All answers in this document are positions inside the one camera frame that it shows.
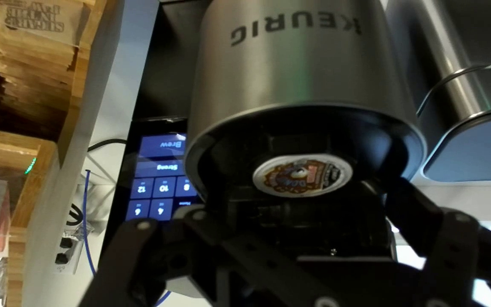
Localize wooden condiment organizer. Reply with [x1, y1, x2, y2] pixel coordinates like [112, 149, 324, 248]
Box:
[0, 0, 112, 307]

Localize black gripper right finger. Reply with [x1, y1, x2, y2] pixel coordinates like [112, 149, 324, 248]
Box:
[366, 176, 491, 307]

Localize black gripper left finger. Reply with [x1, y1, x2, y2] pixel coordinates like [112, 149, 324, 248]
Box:
[78, 203, 235, 307]

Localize white coffee pod printed lid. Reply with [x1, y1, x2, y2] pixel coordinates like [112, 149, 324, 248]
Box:
[250, 154, 354, 200]

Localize brown sugar packets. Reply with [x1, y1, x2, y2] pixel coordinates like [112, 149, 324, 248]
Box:
[0, 0, 90, 45]

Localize black silver coffee maker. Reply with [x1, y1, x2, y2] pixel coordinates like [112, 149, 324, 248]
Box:
[94, 0, 429, 263]

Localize blue cable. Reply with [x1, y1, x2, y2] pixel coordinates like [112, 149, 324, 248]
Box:
[78, 169, 99, 277]

